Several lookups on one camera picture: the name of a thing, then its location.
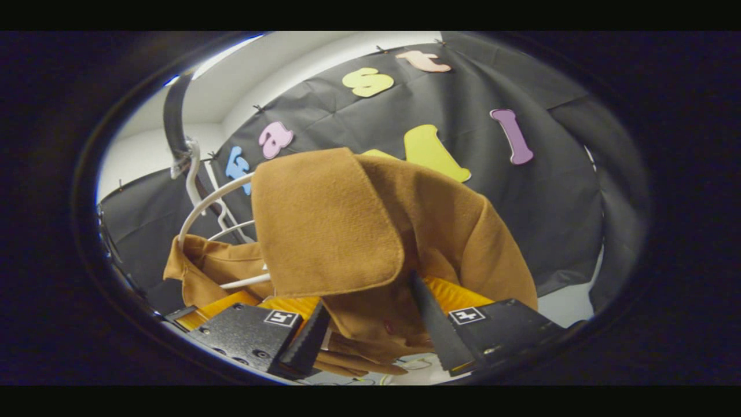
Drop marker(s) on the brown jacket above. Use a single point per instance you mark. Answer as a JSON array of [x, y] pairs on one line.
[[330, 231]]

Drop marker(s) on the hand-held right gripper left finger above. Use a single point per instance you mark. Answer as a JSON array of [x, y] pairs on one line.
[[307, 347]]

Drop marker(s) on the white clothes hanger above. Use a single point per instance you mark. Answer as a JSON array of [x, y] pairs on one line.
[[200, 211], [228, 229]]

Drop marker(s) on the clear tape wrap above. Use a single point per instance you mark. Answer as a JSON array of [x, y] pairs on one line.
[[184, 157]]

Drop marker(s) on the black backdrop cloth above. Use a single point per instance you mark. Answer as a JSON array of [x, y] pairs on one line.
[[521, 202]]

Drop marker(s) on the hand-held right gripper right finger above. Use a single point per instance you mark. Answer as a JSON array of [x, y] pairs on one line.
[[446, 341]]

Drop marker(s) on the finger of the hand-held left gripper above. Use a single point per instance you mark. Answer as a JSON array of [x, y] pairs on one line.
[[223, 307]]

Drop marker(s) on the black clothes rack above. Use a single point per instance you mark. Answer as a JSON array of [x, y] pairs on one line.
[[172, 121]]

